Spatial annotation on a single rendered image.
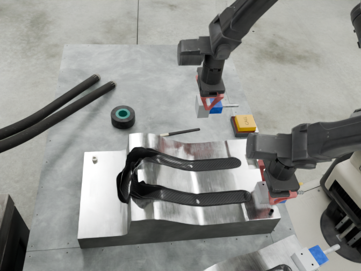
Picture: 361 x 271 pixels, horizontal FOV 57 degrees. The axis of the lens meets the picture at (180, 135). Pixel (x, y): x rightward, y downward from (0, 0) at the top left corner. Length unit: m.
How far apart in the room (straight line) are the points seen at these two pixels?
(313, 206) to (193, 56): 1.09
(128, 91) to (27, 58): 1.71
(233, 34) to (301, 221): 1.08
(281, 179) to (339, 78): 2.31
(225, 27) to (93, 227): 0.56
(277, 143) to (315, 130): 0.10
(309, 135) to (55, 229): 0.66
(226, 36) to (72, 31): 2.42
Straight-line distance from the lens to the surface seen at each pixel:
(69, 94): 1.17
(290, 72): 2.92
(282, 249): 0.89
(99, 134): 1.10
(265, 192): 0.88
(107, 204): 0.88
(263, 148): 0.70
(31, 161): 2.13
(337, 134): 0.60
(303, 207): 1.70
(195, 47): 0.85
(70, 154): 1.07
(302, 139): 0.68
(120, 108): 1.13
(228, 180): 0.91
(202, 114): 1.00
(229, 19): 0.78
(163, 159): 0.89
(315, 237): 1.65
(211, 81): 0.92
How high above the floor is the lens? 1.62
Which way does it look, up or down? 49 degrees down
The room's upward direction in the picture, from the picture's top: 8 degrees clockwise
